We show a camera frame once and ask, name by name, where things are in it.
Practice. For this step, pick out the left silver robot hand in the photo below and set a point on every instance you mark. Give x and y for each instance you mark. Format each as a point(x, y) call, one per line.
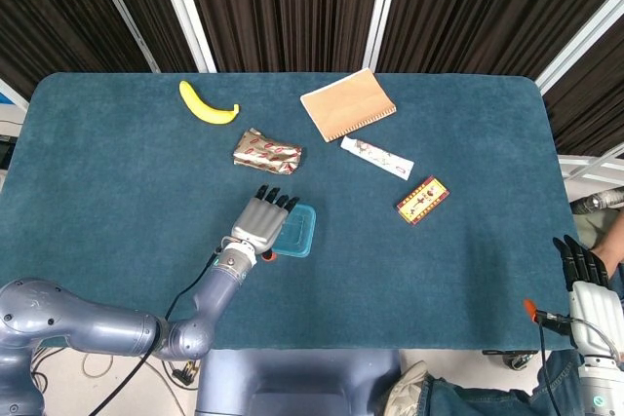
point(258, 223)

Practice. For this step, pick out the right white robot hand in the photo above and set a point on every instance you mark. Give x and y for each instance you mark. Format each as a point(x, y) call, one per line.
point(597, 313)

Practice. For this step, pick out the teal plastic lid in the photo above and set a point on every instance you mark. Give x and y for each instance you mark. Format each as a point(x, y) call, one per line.
point(300, 231)

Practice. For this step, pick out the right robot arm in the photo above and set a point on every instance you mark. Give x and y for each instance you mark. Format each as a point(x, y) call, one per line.
point(602, 387)

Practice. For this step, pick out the person's bare forearm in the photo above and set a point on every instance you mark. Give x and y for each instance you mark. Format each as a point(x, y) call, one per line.
point(612, 248)

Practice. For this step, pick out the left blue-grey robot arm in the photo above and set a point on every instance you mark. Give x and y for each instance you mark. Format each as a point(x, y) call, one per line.
point(97, 323)

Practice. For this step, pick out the gold foil snack packet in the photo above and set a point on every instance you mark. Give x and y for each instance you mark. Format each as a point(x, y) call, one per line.
point(263, 150)

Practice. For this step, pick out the yellow banana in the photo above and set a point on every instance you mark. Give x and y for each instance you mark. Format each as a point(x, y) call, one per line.
point(200, 111)

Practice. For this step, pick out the white squeeze tube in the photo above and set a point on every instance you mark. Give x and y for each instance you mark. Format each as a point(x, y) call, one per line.
point(380, 158)

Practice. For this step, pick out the blue jeans leg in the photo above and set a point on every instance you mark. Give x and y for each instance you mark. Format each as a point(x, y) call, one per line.
point(487, 401)

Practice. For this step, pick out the teal table cloth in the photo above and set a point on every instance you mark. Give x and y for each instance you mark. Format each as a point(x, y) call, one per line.
point(390, 279)

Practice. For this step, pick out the tan spiral notebook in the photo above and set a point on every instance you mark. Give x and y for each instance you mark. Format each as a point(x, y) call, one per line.
point(346, 104)

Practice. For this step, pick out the blue-grey robot torso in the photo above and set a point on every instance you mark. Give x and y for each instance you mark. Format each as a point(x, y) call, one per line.
point(297, 382)

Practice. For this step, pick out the yellow and black plug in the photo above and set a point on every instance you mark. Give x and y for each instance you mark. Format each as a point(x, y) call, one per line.
point(187, 372)

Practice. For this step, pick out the red and yellow small box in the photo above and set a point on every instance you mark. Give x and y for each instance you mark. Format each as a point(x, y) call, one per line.
point(423, 200)

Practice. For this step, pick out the grey worn shoe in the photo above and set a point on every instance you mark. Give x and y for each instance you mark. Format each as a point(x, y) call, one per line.
point(404, 391)

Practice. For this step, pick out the dark brown pleated curtain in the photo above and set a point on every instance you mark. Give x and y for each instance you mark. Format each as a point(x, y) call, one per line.
point(292, 7)

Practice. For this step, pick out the white metal floor frame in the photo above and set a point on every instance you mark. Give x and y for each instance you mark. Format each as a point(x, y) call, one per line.
point(590, 167)

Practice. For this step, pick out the wide white frame post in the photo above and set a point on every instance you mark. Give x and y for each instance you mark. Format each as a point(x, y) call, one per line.
point(187, 11)

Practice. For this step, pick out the thin white frame post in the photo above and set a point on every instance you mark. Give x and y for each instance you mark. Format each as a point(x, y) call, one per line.
point(122, 11)

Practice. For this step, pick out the slanted white frame post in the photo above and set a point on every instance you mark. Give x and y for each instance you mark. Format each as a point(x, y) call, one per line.
point(580, 46)

